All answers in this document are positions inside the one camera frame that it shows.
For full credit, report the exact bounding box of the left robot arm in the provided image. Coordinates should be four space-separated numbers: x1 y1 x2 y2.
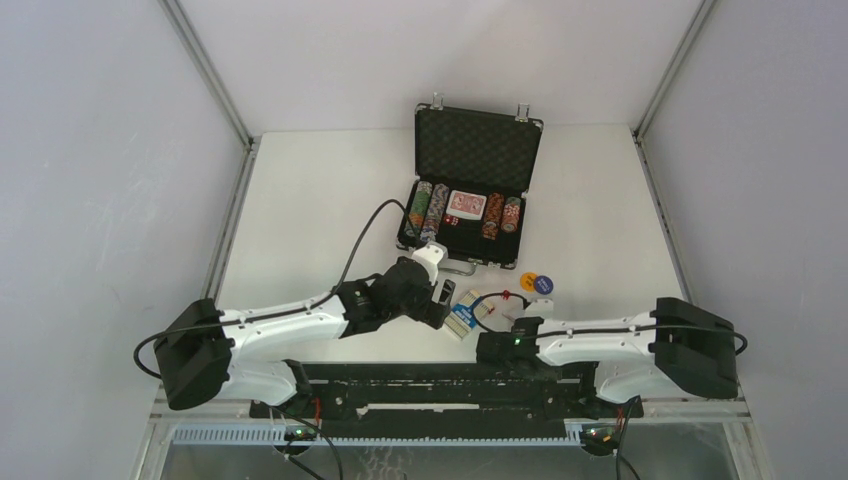
140 258 456 417

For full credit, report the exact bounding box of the orange black poker chip row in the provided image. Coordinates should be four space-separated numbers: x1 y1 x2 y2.
482 192 505 240

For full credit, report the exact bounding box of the blue texas holdem card box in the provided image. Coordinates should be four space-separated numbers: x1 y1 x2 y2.
443 289 495 341

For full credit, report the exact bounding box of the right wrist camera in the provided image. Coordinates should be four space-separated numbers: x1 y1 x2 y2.
523 298 554 319

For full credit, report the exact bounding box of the white cable duct strip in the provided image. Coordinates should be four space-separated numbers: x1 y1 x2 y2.
170 423 584 446

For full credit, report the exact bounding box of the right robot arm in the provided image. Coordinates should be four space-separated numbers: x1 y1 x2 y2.
476 297 749 416

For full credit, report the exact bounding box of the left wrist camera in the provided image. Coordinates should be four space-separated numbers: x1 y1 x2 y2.
410 241 447 275

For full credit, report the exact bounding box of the left aluminium frame post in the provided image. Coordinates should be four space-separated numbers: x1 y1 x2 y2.
158 0 256 150

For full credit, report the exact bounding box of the red playing card deck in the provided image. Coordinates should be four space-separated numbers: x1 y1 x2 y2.
445 190 487 221

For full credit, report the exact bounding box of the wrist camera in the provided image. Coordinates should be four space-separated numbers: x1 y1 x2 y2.
410 241 447 275
523 298 554 319

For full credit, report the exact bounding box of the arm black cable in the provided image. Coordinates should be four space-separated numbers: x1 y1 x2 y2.
474 291 749 356
132 199 425 380

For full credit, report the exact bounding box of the yellow round button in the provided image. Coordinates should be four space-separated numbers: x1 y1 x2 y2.
520 272 538 292

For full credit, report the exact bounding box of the blue round button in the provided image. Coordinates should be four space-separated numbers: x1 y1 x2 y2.
533 275 554 295

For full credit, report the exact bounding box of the black poker set case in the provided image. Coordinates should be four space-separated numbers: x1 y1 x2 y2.
406 100 545 270

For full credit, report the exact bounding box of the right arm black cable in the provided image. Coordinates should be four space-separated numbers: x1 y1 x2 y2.
474 291 749 356

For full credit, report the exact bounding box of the aluminium frame post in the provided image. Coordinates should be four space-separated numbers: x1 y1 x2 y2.
633 0 719 144
158 0 256 150

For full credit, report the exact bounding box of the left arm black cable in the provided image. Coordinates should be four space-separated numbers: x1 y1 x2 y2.
132 199 425 380

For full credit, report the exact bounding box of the red white poker chip row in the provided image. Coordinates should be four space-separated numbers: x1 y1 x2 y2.
501 197 522 233

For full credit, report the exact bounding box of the green poker chip row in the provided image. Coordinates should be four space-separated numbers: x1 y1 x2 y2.
404 181 433 237

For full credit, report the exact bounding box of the blue tan poker chip row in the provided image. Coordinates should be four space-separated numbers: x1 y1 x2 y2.
419 184 450 242

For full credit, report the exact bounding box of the aluminium frame rail front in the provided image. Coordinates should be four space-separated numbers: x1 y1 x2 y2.
148 389 750 425

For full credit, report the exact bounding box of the right aluminium frame post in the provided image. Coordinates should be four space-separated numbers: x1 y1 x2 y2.
633 0 719 144

